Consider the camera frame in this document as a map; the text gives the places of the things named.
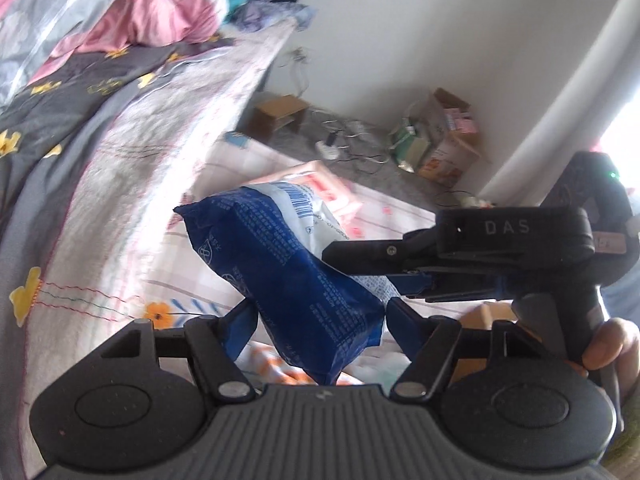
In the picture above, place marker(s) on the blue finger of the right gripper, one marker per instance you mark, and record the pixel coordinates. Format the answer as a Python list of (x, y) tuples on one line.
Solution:
[(411, 253), (449, 287)]

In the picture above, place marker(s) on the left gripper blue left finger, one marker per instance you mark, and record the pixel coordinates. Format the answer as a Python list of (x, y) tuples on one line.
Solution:
[(215, 344)]

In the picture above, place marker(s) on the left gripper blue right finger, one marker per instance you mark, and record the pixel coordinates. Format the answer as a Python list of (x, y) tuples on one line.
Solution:
[(430, 344)]

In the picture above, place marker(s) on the dark blue snack pack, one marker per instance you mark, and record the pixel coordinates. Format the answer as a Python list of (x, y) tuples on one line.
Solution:
[(267, 240)]

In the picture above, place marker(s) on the person right hand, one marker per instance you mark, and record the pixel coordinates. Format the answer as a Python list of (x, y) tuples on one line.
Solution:
[(616, 342)]

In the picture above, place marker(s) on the brown cardboard box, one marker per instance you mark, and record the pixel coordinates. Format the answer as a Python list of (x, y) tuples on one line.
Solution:
[(481, 317)]

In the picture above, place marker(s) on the red wet wipes pack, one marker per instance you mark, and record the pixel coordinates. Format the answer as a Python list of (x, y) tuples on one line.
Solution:
[(339, 199)]

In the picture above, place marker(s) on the open cardboard box with items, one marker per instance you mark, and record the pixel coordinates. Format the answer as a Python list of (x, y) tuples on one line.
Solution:
[(456, 141)]

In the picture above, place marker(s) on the small brown wooden stool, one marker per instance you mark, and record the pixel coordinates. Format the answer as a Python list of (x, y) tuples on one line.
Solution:
[(272, 115)]

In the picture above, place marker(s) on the grey floral bed sheet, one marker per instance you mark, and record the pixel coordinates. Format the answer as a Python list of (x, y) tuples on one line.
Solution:
[(95, 158)]

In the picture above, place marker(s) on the pink grey quilt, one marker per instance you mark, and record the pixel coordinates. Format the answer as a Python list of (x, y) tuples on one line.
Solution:
[(39, 36)]

